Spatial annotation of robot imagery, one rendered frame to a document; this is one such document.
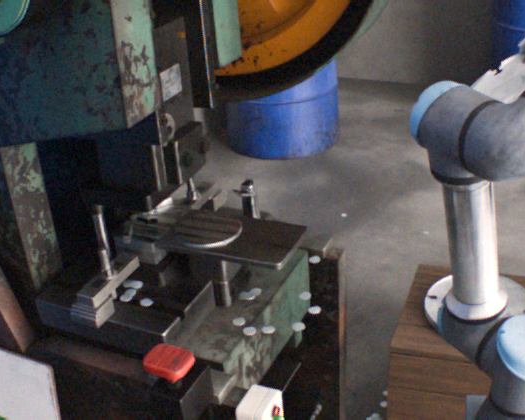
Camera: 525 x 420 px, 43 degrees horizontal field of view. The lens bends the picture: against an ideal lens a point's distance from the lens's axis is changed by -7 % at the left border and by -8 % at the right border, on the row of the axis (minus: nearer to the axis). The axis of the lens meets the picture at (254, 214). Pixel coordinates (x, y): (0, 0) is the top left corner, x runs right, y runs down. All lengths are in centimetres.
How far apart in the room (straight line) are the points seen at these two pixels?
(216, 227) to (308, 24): 45
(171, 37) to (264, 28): 35
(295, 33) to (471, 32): 305
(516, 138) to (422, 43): 359
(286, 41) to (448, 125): 56
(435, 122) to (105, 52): 49
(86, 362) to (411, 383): 82
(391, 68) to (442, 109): 360
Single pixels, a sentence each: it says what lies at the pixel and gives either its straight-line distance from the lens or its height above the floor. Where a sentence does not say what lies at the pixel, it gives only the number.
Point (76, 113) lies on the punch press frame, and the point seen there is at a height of 108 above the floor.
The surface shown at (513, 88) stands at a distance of 157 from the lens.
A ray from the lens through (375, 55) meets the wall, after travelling 464.
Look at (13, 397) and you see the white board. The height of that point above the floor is 48.
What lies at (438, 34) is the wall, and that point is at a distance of 450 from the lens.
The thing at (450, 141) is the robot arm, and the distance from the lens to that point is 102.
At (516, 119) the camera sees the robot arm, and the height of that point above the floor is 108.
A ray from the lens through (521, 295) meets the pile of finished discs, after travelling 187.
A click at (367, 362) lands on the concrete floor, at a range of 219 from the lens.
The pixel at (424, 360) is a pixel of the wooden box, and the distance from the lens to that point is 171.
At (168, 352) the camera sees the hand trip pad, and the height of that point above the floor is 76.
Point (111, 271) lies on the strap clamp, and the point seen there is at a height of 76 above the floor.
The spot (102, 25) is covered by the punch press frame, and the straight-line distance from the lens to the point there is 103.
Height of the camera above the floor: 142
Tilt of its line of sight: 28 degrees down
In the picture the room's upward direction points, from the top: 5 degrees counter-clockwise
